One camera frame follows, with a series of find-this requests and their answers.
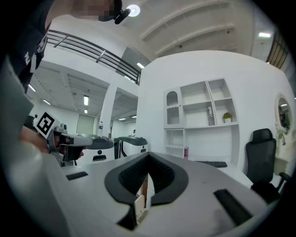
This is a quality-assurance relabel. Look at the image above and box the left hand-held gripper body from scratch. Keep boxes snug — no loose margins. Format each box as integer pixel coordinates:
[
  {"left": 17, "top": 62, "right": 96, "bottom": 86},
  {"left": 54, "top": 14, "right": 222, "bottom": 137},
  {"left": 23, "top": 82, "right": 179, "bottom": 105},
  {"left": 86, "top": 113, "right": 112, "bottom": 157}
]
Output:
[{"left": 33, "top": 112, "right": 70, "bottom": 167}]

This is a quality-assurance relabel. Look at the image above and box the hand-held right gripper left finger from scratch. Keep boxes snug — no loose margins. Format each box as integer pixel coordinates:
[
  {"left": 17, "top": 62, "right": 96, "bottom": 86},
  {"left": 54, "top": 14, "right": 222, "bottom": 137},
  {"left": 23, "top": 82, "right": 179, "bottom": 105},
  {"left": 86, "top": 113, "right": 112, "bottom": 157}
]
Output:
[{"left": 62, "top": 152, "right": 149, "bottom": 237}]

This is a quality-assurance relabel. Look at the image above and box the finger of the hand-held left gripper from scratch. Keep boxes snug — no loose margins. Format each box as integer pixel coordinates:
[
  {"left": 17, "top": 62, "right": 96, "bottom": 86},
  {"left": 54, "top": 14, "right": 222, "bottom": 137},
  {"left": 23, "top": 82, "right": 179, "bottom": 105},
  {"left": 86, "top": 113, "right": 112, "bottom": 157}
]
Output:
[{"left": 69, "top": 137, "right": 93, "bottom": 147}]

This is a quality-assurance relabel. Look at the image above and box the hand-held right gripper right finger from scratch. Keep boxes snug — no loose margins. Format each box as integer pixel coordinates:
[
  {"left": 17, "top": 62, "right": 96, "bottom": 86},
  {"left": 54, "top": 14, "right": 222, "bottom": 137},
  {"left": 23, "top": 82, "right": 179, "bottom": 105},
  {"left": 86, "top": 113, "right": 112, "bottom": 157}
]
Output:
[{"left": 136, "top": 152, "right": 279, "bottom": 237}]

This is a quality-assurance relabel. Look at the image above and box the person's left forearm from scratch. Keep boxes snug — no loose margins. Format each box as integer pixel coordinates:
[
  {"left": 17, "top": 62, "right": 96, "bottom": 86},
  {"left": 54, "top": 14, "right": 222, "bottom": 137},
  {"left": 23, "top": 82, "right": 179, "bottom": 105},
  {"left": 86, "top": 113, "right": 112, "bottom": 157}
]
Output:
[{"left": 19, "top": 126, "right": 50, "bottom": 155}]

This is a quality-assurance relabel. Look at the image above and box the person's left hand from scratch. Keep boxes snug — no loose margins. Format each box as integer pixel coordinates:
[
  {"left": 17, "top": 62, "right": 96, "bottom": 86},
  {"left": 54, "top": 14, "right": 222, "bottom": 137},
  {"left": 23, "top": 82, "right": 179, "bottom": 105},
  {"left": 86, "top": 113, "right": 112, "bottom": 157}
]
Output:
[{"left": 60, "top": 145, "right": 86, "bottom": 162}]

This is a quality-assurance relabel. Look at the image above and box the black keyboard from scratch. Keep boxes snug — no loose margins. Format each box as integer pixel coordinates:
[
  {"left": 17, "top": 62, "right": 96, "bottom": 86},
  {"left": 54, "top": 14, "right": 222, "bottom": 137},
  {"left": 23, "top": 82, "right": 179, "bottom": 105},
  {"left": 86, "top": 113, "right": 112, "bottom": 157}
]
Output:
[{"left": 195, "top": 161, "right": 228, "bottom": 168}]

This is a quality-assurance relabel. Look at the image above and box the white desk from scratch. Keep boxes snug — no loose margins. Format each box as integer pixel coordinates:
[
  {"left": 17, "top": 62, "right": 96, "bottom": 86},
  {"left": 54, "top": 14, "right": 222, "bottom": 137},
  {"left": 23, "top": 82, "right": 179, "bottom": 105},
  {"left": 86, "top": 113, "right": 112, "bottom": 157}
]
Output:
[{"left": 185, "top": 159, "right": 254, "bottom": 188}]

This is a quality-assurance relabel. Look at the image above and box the white shelf unit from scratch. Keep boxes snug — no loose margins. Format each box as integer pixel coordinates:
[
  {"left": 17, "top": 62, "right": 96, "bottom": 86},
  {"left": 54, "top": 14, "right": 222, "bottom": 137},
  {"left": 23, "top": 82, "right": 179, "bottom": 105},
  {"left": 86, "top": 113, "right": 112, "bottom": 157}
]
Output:
[{"left": 163, "top": 78, "right": 241, "bottom": 162}]

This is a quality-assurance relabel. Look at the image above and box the black metal railing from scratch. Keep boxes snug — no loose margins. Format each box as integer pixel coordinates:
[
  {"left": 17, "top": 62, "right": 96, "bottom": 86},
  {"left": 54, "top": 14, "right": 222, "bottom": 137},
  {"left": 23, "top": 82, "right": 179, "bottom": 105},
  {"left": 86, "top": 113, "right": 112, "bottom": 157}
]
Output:
[
  {"left": 45, "top": 29, "right": 142, "bottom": 86},
  {"left": 265, "top": 32, "right": 291, "bottom": 70}
]

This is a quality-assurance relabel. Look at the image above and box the person's black shirt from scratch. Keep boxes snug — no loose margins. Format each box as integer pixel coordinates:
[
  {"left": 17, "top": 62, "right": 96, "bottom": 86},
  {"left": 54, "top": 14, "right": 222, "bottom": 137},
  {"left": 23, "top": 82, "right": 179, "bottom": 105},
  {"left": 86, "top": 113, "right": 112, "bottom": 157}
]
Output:
[{"left": 6, "top": 0, "right": 56, "bottom": 93}]

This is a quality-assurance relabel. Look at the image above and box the black office chair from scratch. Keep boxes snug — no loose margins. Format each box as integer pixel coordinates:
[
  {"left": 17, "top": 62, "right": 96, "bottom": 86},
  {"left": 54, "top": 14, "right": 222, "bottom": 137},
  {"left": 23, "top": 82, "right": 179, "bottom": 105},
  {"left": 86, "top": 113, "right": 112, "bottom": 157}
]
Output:
[{"left": 245, "top": 128, "right": 292, "bottom": 204}]

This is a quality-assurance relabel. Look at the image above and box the person's head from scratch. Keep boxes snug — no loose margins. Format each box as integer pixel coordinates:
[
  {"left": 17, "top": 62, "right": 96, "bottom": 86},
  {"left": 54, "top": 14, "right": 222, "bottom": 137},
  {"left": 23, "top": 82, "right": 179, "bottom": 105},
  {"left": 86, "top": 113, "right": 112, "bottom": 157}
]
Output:
[{"left": 69, "top": 0, "right": 123, "bottom": 23}]

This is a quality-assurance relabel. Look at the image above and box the oval white mirror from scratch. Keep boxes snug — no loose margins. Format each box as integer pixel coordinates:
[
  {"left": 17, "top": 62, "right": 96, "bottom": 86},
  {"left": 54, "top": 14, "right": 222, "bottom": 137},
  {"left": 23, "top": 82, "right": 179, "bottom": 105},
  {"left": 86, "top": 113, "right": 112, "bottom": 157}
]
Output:
[{"left": 274, "top": 92, "right": 294, "bottom": 135}]

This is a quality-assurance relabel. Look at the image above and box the round ceiling light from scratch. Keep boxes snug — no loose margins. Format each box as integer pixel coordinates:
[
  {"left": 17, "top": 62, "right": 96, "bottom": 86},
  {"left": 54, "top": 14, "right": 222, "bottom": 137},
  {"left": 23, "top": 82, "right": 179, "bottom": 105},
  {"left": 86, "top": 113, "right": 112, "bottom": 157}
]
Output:
[{"left": 126, "top": 4, "right": 141, "bottom": 18}]

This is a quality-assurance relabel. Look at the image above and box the black head-worn camera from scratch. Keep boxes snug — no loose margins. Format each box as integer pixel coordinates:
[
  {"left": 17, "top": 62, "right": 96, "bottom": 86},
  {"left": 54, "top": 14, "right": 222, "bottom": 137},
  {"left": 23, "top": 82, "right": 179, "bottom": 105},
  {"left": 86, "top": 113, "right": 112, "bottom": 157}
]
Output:
[{"left": 114, "top": 8, "right": 131, "bottom": 25}]

